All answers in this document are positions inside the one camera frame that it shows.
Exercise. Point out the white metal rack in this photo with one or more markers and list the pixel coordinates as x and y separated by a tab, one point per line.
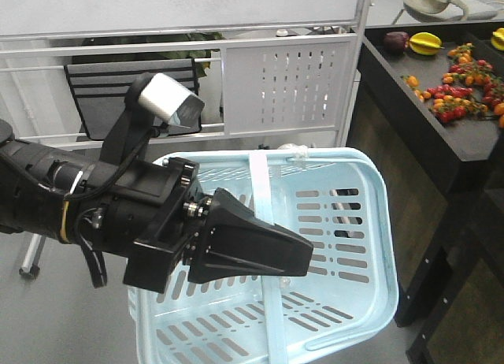
277	67

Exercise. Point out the yellow starfruit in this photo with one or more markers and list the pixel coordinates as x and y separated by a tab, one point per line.
425	43

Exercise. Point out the black fruit display table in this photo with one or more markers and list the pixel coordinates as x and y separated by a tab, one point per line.
445	186

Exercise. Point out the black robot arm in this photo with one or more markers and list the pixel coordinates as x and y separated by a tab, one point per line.
37	181

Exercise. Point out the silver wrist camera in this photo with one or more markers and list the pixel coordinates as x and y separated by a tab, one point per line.
170	101

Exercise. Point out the light blue plastic basket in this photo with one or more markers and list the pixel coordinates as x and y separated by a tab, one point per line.
334	197

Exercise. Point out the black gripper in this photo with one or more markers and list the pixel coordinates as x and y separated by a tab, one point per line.
143	214

